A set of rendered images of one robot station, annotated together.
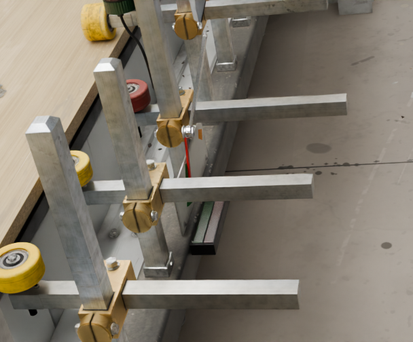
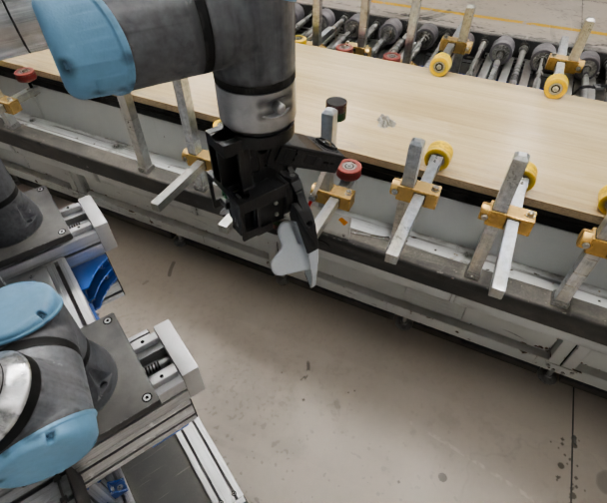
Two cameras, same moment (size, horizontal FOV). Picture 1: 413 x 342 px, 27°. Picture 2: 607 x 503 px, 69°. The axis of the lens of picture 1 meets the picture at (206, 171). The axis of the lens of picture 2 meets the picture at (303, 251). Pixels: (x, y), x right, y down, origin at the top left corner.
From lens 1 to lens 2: 185 cm
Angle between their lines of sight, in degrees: 72
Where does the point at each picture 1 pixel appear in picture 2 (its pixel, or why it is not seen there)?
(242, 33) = (535, 296)
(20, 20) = (491, 137)
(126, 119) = not seen: hidden behind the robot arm
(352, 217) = (486, 466)
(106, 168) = (367, 201)
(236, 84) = (440, 272)
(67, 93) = (363, 147)
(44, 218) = not seen: hidden behind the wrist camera
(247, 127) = not seen: outside the picture
